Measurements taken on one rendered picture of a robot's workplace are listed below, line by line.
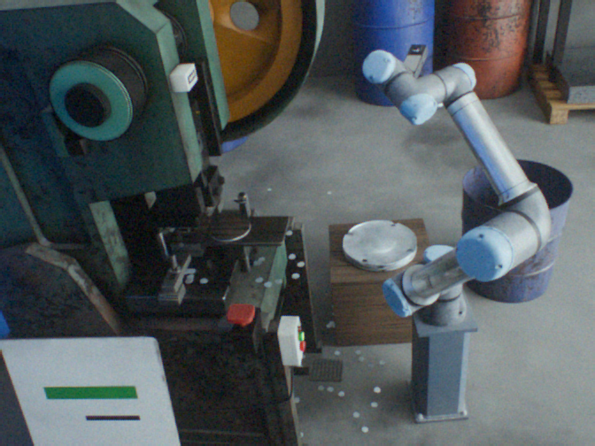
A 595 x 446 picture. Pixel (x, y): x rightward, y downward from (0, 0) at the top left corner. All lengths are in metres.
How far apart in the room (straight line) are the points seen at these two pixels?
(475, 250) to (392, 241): 0.99
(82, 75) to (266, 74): 0.73
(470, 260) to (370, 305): 0.95
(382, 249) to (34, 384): 1.29
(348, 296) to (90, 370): 0.94
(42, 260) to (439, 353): 1.21
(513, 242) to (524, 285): 1.25
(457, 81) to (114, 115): 0.78
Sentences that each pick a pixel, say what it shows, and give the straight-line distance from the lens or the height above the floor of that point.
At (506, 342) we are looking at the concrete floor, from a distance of 2.44.
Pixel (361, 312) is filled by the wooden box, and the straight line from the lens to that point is 2.24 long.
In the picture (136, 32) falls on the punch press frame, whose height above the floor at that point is 1.44.
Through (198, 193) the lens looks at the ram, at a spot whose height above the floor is 0.95.
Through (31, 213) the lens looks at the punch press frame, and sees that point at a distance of 1.71.
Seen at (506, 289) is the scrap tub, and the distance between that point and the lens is 2.54.
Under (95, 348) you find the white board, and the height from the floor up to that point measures 0.55.
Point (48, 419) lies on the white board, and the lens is 2.08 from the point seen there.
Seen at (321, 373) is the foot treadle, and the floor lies 0.16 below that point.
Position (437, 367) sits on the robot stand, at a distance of 1.95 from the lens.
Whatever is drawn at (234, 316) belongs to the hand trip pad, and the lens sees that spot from 1.46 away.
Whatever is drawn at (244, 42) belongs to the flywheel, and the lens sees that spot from 1.84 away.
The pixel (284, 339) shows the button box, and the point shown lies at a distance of 1.59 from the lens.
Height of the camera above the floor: 1.75
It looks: 35 degrees down
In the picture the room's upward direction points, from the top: 7 degrees counter-clockwise
